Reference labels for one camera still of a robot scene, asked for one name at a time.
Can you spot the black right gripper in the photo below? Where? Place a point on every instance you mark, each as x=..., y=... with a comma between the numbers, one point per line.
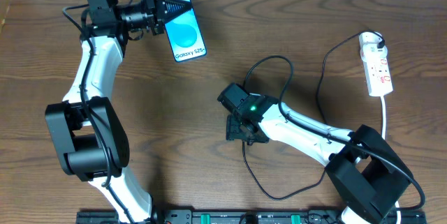
x=241, y=132

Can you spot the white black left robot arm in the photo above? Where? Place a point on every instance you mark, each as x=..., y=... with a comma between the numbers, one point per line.
x=88, y=137

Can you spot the white USB charger adapter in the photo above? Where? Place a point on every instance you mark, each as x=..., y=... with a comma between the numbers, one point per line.
x=372, y=45

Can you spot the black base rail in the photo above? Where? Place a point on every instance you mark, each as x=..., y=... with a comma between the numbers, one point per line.
x=185, y=216

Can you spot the blue Galaxy smartphone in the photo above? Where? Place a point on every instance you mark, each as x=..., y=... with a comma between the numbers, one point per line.
x=185, y=38

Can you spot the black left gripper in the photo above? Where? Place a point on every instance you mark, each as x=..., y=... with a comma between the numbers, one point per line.
x=158, y=17

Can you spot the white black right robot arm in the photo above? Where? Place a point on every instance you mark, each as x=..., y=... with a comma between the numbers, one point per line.
x=365, y=170

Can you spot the white power strip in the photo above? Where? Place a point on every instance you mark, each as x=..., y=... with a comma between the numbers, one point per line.
x=378, y=77

